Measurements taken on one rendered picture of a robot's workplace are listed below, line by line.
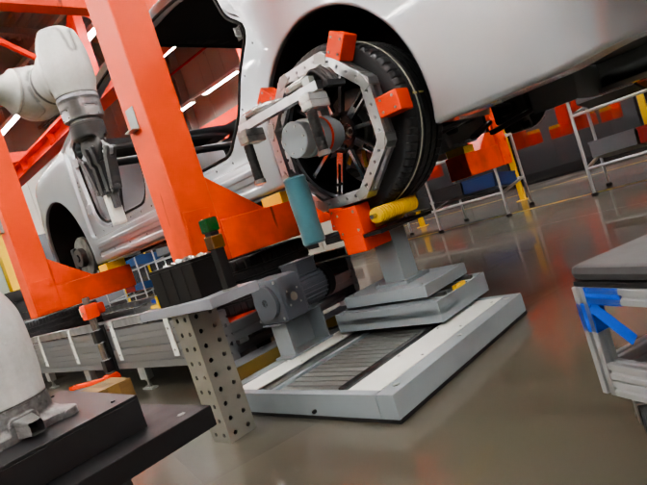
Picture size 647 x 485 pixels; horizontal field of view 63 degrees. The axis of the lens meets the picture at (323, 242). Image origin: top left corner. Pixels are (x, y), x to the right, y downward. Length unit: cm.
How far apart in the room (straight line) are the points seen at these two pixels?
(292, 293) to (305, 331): 30
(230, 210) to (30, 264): 193
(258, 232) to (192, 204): 32
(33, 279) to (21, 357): 276
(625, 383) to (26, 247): 343
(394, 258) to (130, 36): 129
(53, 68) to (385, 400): 109
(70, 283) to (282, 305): 216
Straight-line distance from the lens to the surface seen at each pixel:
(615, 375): 109
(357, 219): 193
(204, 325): 167
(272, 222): 228
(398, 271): 208
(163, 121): 213
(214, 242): 149
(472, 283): 208
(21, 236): 386
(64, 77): 131
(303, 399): 166
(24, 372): 108
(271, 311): 202
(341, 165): 208
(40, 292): 383
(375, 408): 147
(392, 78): 189
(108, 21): 227
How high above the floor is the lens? 56
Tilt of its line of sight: 3 degrees down
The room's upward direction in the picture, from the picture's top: 18 degrees counter-clockwise
